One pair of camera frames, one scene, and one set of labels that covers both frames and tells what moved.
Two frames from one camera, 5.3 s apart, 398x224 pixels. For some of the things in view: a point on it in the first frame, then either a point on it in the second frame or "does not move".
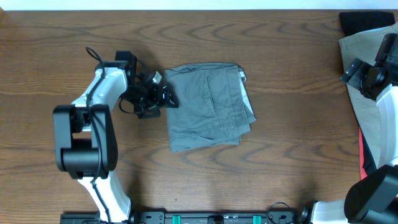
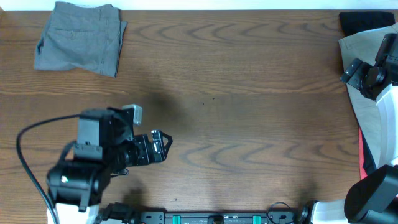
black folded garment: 354,22 does not move
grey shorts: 208,104 → 87,38
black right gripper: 351,72 does not move
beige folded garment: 364,45 does not move
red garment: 362,173 does not move
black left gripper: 162,98 → 157,146
